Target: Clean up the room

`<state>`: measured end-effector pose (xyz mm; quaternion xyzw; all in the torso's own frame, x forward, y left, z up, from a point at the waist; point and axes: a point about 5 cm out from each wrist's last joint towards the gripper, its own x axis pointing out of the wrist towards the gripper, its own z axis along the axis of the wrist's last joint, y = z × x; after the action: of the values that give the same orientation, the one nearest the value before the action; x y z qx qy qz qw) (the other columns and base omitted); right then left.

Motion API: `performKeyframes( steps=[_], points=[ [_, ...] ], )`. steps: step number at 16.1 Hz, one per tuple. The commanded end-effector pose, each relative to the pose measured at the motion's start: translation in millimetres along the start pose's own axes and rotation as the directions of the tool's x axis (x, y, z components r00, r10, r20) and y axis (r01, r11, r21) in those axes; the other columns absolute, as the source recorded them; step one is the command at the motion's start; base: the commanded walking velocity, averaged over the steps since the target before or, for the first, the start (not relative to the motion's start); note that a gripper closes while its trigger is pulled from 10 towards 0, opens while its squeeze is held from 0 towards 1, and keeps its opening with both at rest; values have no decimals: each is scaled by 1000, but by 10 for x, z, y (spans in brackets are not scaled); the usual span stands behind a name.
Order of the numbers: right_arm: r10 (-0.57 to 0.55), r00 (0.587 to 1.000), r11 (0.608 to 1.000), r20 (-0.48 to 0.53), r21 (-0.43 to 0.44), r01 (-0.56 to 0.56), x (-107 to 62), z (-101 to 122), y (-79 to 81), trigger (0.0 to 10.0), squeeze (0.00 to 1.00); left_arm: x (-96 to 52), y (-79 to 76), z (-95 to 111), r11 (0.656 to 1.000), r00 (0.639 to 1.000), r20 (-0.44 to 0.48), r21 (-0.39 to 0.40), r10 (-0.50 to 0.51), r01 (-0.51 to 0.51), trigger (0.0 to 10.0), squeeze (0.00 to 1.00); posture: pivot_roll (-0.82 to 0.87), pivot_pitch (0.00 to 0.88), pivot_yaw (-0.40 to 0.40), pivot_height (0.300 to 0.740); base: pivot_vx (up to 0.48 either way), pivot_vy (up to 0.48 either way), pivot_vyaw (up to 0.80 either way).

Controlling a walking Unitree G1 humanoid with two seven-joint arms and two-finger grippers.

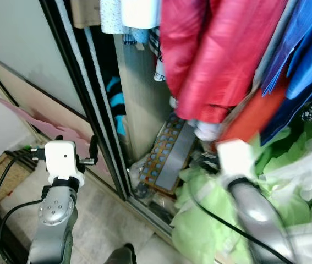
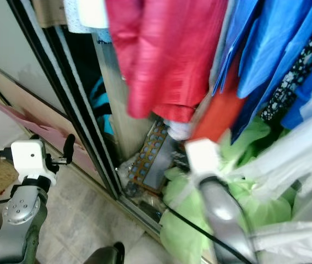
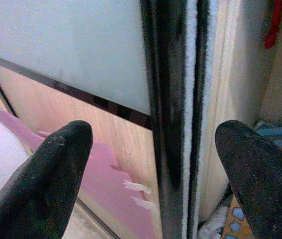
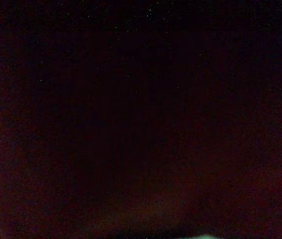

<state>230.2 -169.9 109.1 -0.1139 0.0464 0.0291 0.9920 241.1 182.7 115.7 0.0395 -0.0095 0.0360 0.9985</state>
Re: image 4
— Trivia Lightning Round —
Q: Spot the pale greenish white object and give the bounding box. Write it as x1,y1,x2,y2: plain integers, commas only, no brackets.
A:
180,233,222,239

